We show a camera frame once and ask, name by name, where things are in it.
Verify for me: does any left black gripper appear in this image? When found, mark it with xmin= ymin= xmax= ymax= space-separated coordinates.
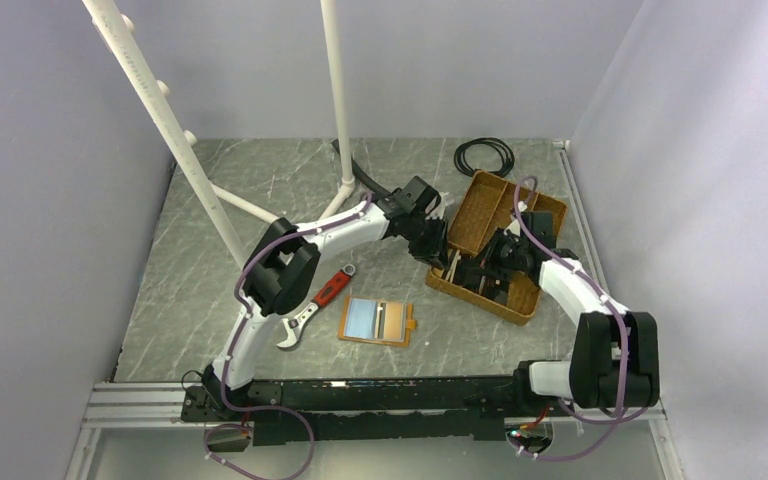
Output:
xmin=404 ymin=214 xmax=451 ymax=272

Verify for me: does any brown woven divided tray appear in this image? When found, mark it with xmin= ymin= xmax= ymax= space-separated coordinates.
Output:
xmin=426 ymin=171 xmax=567 ymax=325

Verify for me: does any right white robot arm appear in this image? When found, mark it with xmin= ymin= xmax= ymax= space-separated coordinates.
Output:
xmin=454 ymin=211 xmax=660 ymax=415

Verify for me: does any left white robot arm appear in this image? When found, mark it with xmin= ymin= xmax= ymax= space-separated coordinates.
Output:
xmin=205 ymin=176 xmax=451 ymax=420

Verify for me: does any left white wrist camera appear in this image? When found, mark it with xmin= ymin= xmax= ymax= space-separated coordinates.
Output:
xmin=429 ymin=192 xmax=455 ymax=219

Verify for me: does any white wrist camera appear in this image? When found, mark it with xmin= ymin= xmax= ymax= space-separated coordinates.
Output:
xmin=429 ymin=192 xmax=455 ymax=219
xmin=506 ymin=201 xmax=528 ymax=236

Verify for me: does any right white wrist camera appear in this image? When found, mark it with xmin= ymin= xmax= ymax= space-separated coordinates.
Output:
xmin=506 ymin=201 xmax=528 ymax=236

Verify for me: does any red handled adjustable wrench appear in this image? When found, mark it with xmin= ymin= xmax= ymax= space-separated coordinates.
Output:
xmin=276 ymin=263 xmax=357 ymax=350

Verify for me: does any black rubber hose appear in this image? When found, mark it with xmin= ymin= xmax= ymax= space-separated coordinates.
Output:
xmin=330 ymin=139 xmax=399 ymax=200

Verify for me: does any coiled black cable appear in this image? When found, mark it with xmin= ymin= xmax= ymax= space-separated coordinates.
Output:
xmin=453 ymin=137 xmax=516 ymax=178

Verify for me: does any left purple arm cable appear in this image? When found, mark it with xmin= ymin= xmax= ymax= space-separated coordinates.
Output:
xmin=203 ymin=192 xmax=319 ymax=480

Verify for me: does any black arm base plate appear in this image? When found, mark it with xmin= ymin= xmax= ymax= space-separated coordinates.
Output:
xmin=181 ymin=376 xmax=576 ymax=446

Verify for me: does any aluminium extrusion rail frame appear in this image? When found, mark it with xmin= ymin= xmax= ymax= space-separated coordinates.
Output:
xmin=65 ymin=139 xmax=687 ymax=480

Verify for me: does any white PVC pipe frame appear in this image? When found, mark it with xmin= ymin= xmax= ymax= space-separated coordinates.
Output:
xmin=84 ymin=1 xmax=369 ymax=268

